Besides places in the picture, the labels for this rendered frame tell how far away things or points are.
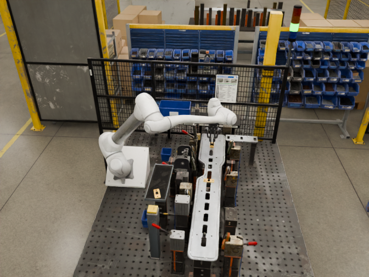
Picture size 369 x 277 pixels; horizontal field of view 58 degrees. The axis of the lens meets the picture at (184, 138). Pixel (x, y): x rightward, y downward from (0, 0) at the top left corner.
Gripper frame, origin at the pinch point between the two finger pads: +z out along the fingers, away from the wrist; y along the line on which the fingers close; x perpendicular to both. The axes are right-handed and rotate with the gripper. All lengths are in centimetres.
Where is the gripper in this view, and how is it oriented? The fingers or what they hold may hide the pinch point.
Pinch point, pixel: (212, 141)
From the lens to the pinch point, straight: 293.4
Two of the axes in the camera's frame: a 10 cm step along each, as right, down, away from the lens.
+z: 0.0, 8.3, 5.6
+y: 9.9, 0.7, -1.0
